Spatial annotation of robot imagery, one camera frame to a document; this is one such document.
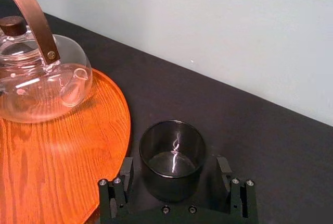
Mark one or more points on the clear glass teapot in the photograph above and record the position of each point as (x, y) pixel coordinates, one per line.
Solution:
(39, 78)

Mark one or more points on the dark wooden teapot lid knob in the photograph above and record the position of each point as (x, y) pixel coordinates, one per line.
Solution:
(13, 26)

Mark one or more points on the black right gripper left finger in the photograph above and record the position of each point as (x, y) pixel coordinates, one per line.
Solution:
(122, 182)

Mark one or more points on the dark smoked glass cup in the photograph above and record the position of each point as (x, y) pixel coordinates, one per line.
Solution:
(172, 160)

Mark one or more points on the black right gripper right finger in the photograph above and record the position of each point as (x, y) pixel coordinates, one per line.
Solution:
(238, 190)

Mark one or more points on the black table cloth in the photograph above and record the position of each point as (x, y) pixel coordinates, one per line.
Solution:
(208, 119)

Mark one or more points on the orange wooden tray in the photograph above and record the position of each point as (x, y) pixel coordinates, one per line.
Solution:
(59, 156)

